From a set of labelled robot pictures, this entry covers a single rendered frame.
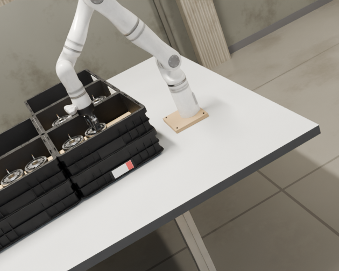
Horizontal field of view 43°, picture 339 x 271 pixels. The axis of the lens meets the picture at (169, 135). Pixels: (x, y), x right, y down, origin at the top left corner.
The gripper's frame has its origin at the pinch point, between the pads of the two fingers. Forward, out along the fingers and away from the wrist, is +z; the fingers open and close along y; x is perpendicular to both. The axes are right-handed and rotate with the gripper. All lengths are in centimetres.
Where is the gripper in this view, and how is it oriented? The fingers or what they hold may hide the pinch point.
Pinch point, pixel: (97, 132)
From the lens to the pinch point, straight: 190.8
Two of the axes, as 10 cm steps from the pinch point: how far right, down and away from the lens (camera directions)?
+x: -8.0, 5.2, -3.0
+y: -4.9, -2.7, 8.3
